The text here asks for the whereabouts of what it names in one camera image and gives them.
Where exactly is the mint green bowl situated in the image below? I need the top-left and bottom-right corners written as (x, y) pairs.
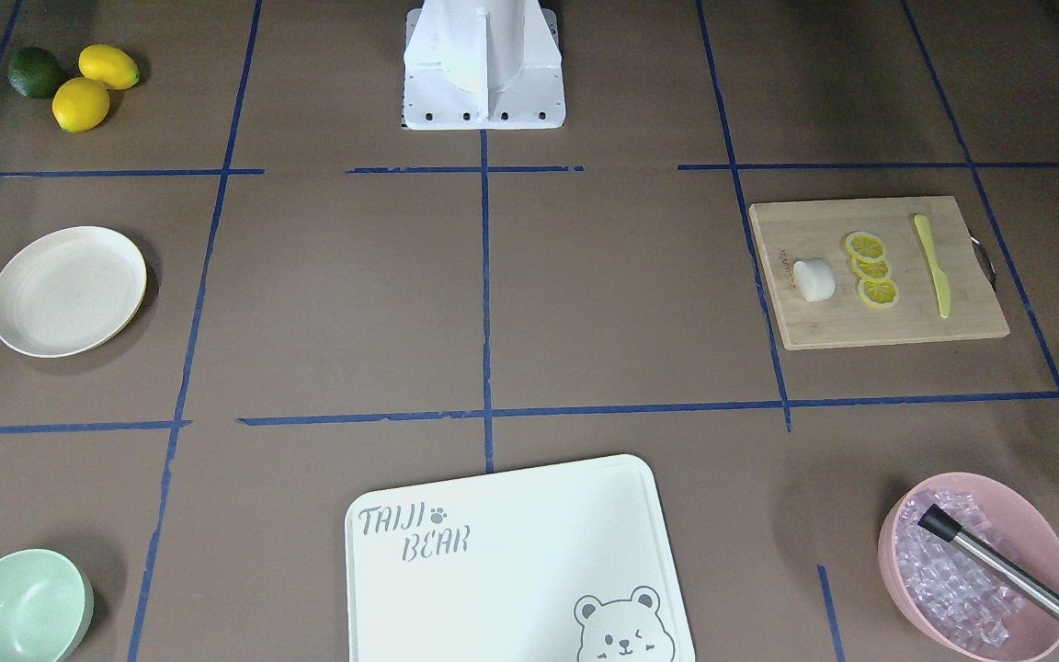
top-left (0, 549), bottom-right (94, 661)

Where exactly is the green lime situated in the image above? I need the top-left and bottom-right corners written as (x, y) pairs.
top-left (7, 46), bottom-right (67, 99)

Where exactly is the yellow lemon lower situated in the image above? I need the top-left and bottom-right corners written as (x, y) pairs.
top-left (51, 78), bottom-right (110, 133)

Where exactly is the yellow lemon upper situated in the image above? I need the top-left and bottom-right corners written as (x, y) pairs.
top-left (77, 43), bottom-right (142, 89)

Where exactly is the white bear tray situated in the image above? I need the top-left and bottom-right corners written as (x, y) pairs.
top-left (345, 455), bottom-right (695, 661)

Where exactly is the bamboo cutting board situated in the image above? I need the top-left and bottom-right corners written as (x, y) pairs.
top-left (749, 196), bottom-right (1009, 350)

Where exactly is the pink bowl with ice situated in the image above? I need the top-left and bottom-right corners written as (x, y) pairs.
top-left (878, 471), bottom-right (1059, 661)

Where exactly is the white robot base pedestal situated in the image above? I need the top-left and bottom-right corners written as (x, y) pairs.
top-left (401, 1), bottom-right (566, 131)

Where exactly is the yellow lemon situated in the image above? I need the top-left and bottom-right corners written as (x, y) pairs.
top-left (77, 43), bottom-right (142, 89)
top-left (51, 78), bottom-right (110, 133)

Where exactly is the lemon slice middle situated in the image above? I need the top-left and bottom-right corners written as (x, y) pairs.
top-left (848, 256), bottom-right (894, 282)

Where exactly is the lemon slice bottom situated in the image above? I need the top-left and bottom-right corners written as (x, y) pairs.
top-left (857, 278), bottom-right (900, 310)

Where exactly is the cream round plate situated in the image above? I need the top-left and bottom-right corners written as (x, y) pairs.
top-left (0, 226), bottom-right (150, 358)

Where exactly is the yellow plastic knife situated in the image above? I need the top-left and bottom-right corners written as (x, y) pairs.
top-left (913, 214), bottom-right (952, 319)

